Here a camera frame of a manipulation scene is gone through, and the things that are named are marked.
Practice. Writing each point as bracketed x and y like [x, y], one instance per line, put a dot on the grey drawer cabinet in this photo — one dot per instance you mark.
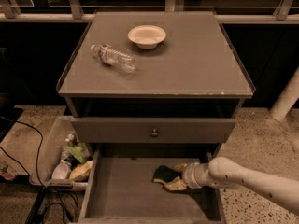
[193, 73]

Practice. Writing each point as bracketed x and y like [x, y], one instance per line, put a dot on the top drawer with knob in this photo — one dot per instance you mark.
[152, 130]

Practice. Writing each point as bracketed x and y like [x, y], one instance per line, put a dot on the small red can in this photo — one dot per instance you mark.
[6, 172]

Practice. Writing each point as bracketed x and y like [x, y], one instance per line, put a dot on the yellow chip bag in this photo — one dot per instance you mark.
[81, 172]

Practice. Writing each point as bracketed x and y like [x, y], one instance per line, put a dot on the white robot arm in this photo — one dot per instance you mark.
[221, 172]

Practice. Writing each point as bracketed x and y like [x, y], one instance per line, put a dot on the metal railing frame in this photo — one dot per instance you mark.
[225, 11]

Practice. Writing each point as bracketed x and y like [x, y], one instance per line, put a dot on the green and yellow sponge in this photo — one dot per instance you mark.
[164, 175]

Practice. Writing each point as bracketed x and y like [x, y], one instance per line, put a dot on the open middle drawer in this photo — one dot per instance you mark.
[121, 190]

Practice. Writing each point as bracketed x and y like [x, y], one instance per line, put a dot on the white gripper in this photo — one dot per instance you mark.
[189, 174]

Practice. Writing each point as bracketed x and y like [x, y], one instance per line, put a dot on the small white bowl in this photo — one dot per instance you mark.
[61, 171]

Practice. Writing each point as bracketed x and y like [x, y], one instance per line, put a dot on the clear plastic water bottle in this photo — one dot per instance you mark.
[113, 57]

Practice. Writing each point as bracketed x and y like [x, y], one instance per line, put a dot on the white paper bowl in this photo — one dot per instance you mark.
[147, 36]

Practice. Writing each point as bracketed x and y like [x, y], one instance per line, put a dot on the white table leg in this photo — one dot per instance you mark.
[287, 98]

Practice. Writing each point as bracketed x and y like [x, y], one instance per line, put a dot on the green snack bag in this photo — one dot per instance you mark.
[79, 151]

